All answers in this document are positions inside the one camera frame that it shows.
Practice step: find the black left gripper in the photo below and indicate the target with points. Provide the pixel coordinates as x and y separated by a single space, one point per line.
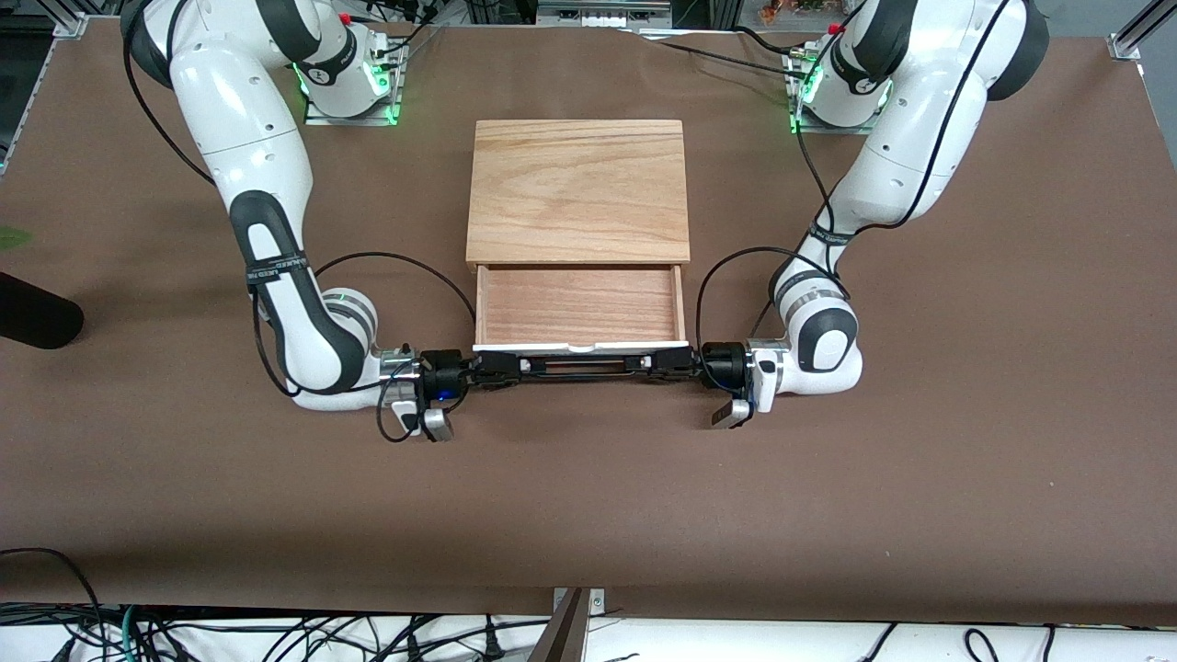
723 362

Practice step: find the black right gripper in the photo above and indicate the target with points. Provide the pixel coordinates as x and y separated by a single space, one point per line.
443 372

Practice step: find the white-fronted wooden drawer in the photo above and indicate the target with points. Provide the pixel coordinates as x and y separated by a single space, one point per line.
579 308

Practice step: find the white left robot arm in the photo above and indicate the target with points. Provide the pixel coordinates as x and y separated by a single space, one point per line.
823 345

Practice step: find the wooden drawer cabinet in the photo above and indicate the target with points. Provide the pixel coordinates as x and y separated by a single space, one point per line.
577 188

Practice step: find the grey power strip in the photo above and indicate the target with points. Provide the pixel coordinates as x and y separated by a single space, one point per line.
602 11

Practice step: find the black cylinder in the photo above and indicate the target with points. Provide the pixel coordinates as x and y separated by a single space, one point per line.
37 313

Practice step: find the small metal bracket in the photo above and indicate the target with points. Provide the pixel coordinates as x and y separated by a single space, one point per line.
596 599

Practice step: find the grey camera post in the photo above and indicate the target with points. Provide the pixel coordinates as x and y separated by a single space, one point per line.
561 639

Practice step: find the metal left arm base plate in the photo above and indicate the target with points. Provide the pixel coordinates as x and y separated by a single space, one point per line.
798 121

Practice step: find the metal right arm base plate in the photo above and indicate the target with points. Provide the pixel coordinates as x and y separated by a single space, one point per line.
391 101

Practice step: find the aluminium frame corner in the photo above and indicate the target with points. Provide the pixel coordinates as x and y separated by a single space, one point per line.
1136 35
69 20

